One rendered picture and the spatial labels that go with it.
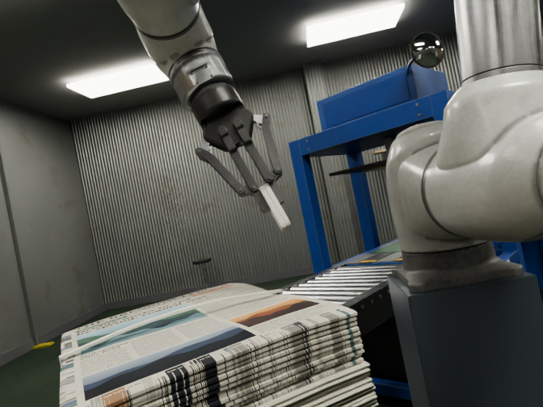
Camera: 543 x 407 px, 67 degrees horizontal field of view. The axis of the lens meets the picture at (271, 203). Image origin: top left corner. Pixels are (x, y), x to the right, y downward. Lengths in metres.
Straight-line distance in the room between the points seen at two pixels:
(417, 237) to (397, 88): 1.58
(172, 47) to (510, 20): 0.45
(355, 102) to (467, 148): 1.82
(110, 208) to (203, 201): 1.65
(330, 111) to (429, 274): 1.81
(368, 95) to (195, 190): 5.14
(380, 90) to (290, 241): 4.85
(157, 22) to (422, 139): 0.44
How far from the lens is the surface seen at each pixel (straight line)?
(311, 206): 2.44
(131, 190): 7.52
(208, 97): 0.63
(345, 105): 2.41
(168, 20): 0.61
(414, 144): 0.74
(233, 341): 0.42
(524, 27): 0.64
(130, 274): 7.64
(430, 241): 0.74
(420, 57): 2.07
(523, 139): 0.54
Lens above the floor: 1.18
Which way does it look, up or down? 1 degrees up
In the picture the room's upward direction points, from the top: 11 degrees counter-clockwise
